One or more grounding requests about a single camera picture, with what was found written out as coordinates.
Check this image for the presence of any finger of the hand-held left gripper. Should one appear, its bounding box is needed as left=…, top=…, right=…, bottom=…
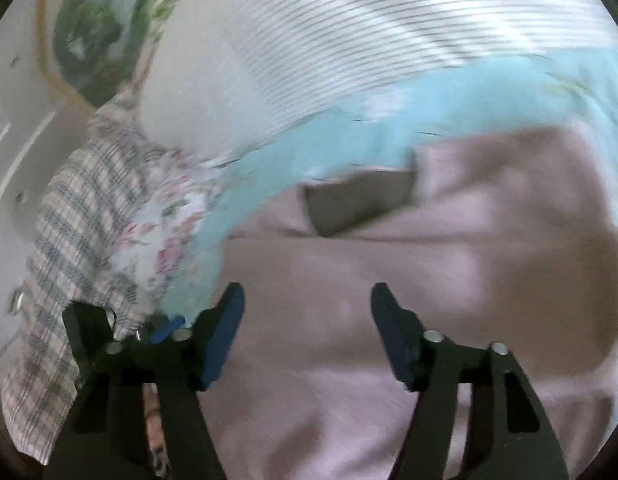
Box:
left=62, top=301, right=186, bottom=377

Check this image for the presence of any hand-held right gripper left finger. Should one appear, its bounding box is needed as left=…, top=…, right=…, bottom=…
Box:
left=43, top=282, right=246, bottom=480

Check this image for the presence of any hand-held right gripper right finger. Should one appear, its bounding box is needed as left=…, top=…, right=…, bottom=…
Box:
left=370, top=282, right=570, bottom=480

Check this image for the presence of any pink garment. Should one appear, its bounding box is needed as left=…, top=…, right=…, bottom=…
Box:
left=149, top=127, right=618, bottom=480

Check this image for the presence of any plaid checked cloth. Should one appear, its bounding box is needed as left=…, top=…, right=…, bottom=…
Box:
left=2, top=92, right=190, bottom=466

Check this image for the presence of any white floral print cloth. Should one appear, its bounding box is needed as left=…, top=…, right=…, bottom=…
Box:
left=109, top=152, right=225, bottom=321

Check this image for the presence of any light blue floral bedsheet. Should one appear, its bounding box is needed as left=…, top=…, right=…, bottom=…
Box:
left=161, top=50, right=618, bottom=323

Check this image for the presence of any white grey striped quilt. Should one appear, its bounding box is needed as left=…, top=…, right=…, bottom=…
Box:
left=139, top=0, right=618, bottom=166

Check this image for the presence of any green leaf print cloth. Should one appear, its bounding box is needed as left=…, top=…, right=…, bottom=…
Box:
left=52, top=0, right=200, bottom=108

